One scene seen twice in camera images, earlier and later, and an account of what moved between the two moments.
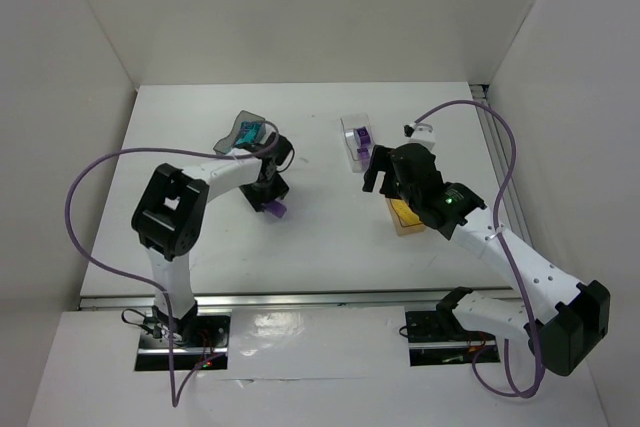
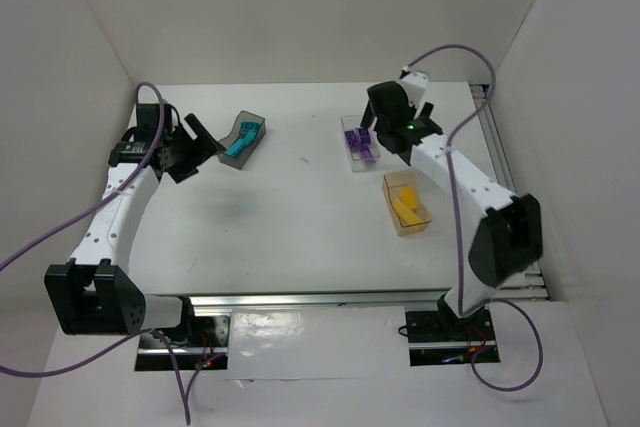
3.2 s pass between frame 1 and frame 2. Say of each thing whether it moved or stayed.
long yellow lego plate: stayed
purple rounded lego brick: moved
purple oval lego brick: stayed
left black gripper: moved
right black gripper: moved
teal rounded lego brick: stayed
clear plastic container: stayed
